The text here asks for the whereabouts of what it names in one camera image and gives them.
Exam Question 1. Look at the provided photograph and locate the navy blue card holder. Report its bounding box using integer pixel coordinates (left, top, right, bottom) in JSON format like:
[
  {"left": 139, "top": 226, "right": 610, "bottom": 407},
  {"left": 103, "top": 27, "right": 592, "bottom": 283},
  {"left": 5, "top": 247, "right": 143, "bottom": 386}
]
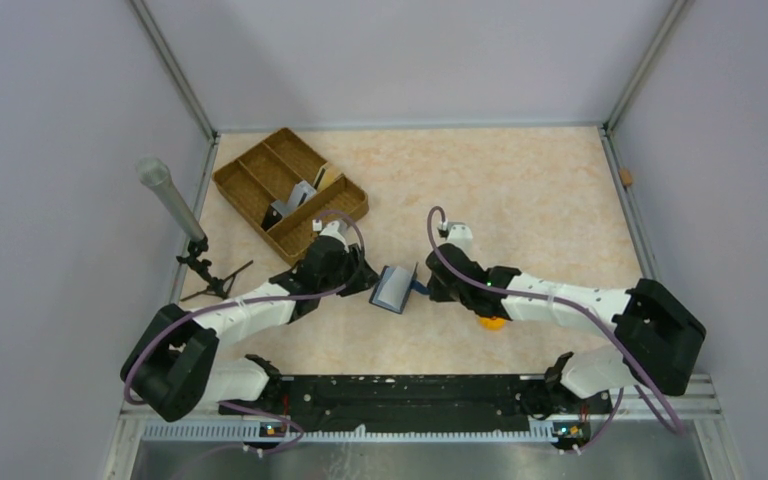
[{"left": 369, "top": 264, "right": 430, "bottom": 315}]

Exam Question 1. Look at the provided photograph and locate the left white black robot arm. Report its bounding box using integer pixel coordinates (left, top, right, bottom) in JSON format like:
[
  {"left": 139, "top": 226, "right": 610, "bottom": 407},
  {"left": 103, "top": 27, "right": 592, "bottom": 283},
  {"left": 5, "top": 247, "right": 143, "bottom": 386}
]
[{"left": 120, "top": 234, "right": 378, "bottom": 422}]

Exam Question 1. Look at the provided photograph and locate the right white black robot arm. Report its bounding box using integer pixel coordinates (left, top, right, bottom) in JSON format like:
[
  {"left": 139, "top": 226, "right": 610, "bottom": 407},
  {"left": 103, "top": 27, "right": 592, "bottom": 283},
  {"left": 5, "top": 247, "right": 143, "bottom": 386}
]
[{"left": 425, "top": 243, "right": 707, "bottom": 412}]

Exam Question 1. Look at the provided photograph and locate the silver card in tray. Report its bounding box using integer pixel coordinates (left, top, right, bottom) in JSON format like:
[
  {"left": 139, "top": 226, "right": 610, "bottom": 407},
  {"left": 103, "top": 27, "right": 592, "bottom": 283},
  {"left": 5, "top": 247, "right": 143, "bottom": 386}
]
[{"left": 270, "top": 180, "right": 317, "bottom": 218}]

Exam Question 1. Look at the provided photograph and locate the gold card in tray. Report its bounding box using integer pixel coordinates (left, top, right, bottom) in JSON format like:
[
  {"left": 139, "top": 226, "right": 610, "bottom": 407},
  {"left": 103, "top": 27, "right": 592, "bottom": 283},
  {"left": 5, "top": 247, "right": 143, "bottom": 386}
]
[{"left": 313, "top": 163, "right": 342, "bottom": 191}]

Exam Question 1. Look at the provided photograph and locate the yellow round toy block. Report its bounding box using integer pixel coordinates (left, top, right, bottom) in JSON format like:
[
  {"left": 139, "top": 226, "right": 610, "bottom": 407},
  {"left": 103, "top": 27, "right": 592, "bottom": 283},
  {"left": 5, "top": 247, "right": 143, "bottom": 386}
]
[{"left": 478, "top": 317, "right": 508, "bottom": 331}]

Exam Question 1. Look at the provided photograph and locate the woven brown divided tray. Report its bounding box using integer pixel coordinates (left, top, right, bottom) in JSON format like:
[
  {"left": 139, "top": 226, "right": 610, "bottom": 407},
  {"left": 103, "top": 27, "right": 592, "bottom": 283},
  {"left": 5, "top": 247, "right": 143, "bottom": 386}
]
[{"left": 213, "top": 128, "right": 369, "bottom": 265}]

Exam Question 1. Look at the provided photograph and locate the grey microphone on tripod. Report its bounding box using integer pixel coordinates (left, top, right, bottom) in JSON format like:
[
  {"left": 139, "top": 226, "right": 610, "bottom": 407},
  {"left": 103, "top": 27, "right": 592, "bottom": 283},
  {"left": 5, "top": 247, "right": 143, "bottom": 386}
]
[{"left": 135, "top": 157, "right": 251, "bottom": 301}]

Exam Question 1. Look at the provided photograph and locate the small brown block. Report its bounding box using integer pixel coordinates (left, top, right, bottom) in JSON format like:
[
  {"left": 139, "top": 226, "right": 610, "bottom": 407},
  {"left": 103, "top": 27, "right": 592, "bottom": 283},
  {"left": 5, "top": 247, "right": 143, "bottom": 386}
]
[{"left": 618, "top": 168, "right": 634, "bottom": 188}]

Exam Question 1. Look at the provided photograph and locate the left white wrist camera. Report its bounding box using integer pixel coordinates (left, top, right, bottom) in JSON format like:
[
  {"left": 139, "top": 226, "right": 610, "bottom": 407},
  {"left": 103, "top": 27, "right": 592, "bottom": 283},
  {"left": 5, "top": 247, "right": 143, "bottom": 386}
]
[{"left": 312, "top": 220, "right": 349, "bottom": 249}]

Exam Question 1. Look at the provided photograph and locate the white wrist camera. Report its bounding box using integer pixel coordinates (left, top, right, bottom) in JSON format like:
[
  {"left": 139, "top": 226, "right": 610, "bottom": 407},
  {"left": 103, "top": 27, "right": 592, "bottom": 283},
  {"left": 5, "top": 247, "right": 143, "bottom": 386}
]
[
  {"left": 437, "top": 221, "right": 473, "bottom": 254},
  {"left": 312, "top": 220, "right": 349, "bottom": 249}
]

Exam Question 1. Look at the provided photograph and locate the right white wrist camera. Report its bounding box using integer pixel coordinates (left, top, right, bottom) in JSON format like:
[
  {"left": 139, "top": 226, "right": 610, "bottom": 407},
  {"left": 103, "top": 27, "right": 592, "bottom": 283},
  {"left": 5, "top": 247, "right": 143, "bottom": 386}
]
[{"left": 437, "top": 221, "right": 473, "bottom": 254}]

